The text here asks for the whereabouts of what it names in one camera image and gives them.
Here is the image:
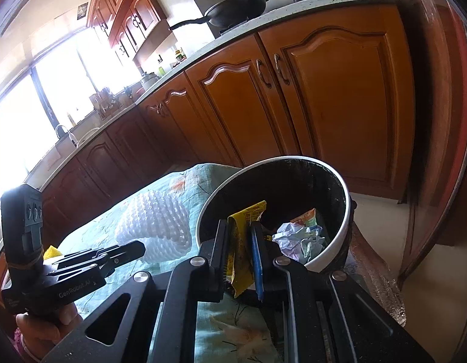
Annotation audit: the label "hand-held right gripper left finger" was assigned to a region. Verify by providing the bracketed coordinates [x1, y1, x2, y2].
[42, 218, 231, 363]

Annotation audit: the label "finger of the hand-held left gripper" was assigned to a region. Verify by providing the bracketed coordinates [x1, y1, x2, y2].
[44, 253, 113, 277]
[52, 240, 146, 269]

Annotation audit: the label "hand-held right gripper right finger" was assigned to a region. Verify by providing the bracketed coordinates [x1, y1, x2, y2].
[249, 221, 434, 363]

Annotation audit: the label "yellow snack packet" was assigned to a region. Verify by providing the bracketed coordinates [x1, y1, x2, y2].
[226, 200, 267, 299]

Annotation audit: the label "white wrapper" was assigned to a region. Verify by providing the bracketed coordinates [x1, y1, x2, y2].
[272, 221, 330, 265]

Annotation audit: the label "white bin with black liner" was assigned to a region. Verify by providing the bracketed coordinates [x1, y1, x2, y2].
[197, 156, 357, 309]

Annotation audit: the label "person's left hand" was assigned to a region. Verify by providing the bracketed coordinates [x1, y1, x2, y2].
[16, 304, 83, 352]

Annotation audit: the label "floral green tablecloth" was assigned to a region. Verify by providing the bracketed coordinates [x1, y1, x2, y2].
[61, 162, 291, 363]

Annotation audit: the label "white foam fruit net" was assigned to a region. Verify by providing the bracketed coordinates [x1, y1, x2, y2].
[115, 191, 192, 264]

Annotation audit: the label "orange and green packet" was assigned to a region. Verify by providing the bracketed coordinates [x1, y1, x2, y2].
[290, 208, 319, 227]

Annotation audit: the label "metal sink faucet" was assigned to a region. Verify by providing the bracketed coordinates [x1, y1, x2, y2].
[55, 124, 78, 149]

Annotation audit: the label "bright kitchen window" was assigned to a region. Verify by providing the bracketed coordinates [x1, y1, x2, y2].
[0, 34, 143, 197]

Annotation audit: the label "clear plastic table cover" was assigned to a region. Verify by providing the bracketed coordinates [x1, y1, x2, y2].
[343, 204, 406, 328]

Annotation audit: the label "wooden utensil rack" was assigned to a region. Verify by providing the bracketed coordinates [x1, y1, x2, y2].
[90, 87, 118, 118]

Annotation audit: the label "wooden base kitchen cabinets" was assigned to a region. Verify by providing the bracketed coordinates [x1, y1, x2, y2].
[25, 2, 416, 243]

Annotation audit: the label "black wok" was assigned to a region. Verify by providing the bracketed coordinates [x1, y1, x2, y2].
[168, 0, 270, 31]

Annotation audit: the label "reddish wooden door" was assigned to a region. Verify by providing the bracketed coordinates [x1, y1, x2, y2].
[398, 0, 467, 284]

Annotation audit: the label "speckled white kitchen countertop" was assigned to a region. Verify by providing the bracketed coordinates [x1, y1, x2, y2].
[23, 0, 400, 193]

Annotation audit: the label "wooden wall kitchen cabinets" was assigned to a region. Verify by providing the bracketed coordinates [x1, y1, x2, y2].
[86, 0, 169, 61]

